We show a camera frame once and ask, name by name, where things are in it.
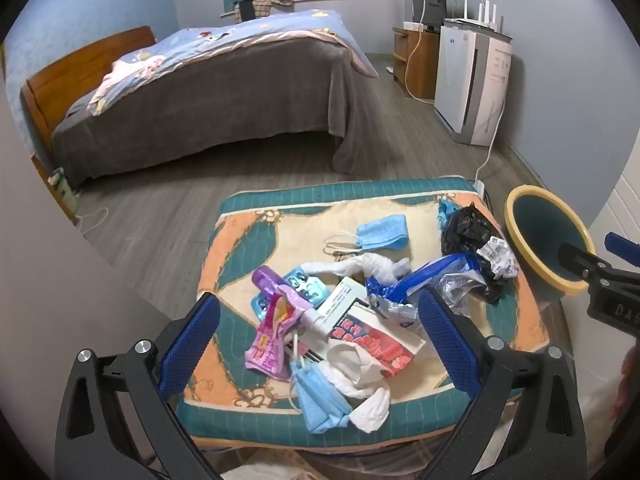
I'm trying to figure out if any yellow rimmed teal bin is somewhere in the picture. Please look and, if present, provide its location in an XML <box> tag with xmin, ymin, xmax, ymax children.
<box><xmin>504</xmin><ymin>185</ymin><xmax>598</xmax><ymax>303</ymax></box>

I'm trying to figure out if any wooden cabinet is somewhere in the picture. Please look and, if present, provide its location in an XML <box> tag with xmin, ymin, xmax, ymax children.
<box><xmin>391</xmin><ymin>25</ymin><xmax>442</xmax><ymax>102</ymax></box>

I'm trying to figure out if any white twisted plastic bag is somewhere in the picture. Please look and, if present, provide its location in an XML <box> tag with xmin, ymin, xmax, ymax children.
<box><xmin>297</xmin><ymin>254</ymin><xmax>411</xmax><ymax>286</ymax></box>

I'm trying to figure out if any white router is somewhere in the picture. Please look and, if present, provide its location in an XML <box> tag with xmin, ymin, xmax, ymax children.
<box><xmin>444</xmin><ymin>0</ymin><xmax>507</xmax><ymax>31</ymax></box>

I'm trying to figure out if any purple pink wrapper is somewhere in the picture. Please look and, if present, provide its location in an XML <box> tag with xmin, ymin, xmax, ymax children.
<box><xmin>244</xmin><ymin>267</ymin><xmax>313</xmax><ymax>381</ymax></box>

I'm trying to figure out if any teal pill blister pack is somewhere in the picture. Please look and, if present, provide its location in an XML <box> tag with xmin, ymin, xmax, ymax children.
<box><xmin>250</xmin><ymin>267</ymin><xmax>328</xmax><ymax>321</ymax></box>

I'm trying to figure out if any white paper tissue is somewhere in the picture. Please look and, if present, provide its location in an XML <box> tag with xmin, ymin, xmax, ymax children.
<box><xmin>317</xmin><ymin>337</ymin><xmax>393</xmax><ymax>433</ymax></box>

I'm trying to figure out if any blue face mask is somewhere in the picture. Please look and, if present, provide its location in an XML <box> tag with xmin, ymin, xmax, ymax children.
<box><xmin>324</xmin><ymin>213</ymin><xmax>412</xmax><ymax>257</ymax></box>
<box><xmin>287</xmin><ymin>345</ymin><xmax>353</xmax><ymax>435</ymax></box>

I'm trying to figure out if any black plastic bag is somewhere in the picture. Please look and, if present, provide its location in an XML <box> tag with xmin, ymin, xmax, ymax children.
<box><xmin>440</xmin><ymin>203</ymin><xmax>513</xmax><ymax>306</ymax></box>

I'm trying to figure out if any white printed wrapper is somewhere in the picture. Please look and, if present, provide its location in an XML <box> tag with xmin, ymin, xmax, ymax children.
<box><xmin>475</xmin><ymin>236</ymin><xmax>521</xmax><ymax>281</ymax></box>

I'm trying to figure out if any white panelled door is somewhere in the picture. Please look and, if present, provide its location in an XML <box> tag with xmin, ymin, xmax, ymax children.
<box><xmin>585</xmin><ymin>170</ymin><xmax>640</xmax><ymax>271</ymax></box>

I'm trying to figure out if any white purifier cable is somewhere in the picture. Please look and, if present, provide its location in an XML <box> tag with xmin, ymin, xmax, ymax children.
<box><xmin>474</xmin><ymin>95</ymin><xmax>507</xmax><ymax>183</ymax></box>

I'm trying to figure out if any wooden bed frame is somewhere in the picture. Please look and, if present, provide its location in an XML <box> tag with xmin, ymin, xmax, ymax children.
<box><xmin>20</xmin><ymin>25</ymin><xmax>158</xmax><ymax>166</ymax></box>

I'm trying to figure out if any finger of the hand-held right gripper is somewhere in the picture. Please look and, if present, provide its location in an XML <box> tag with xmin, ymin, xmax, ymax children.
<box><xmin>559</xmin><ymin>242</ymin><xmax>615</xmax><ymax>282</ymax></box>
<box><xmin>604</xmin><ymin>232</ymin><xmax>640</xmax><ymax>261</ymax></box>

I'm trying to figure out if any blue plastic wrapper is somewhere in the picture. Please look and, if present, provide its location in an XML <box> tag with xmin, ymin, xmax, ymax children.
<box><xmin>365</xmin><ymin>252</ymin><xmax>483</xmax><ymax>331</ymax></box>

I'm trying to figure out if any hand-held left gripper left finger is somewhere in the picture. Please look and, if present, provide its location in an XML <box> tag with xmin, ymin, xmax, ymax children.
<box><xmin>54</xmin><ymin>291</ymin><xmax>223</xmax><ymax>480</ymax></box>

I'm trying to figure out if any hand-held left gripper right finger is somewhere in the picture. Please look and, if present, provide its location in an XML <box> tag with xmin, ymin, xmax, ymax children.
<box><xmin>416</xmin><ymin>287</ymin><xmax>588</xmax><ymax>480</ymax></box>

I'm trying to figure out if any white cabinet cable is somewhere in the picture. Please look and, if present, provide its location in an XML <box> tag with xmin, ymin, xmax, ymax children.
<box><xmin>404</xmin><ymin>0</ymin><xmax>437</xmax><ymax>106</ymax></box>

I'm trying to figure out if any teal orange patterned cushion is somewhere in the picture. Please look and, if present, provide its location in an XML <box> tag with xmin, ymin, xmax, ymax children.
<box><xmin>180</xmin><ymin>176</ymin><xmax>551</xmax><ymax>453</ymax></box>

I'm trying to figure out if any red white packet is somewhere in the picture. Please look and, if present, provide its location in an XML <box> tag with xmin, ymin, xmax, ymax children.
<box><xmin>327</xmin><ymin>300</ymin><xmax>426</xmax><ymax>378</ymax></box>

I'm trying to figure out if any white cardboard box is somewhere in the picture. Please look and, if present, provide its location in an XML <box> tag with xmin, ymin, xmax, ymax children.
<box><xmin>315</xmin><ymin>277</ymin><xmax>368</xmax><ymax>338</ymax></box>

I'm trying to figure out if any blue printed quilt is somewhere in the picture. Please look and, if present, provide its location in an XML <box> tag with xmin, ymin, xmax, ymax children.
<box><xmin>87</xmin><ymin>9</ymin><xmax>381</xmax><ymax>116</ymax></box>

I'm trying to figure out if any person's right hand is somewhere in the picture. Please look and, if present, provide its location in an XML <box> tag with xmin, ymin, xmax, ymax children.
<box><xmin>611</xmin><ymin>347</ymin><xmax>640</xmax><ymax>423</ymax></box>

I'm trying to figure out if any white air purifier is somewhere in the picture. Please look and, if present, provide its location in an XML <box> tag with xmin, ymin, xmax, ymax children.
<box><xmin>434</xmin><ymin>20</ymin><xmax>515</xmax><ymax>147</ymax></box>

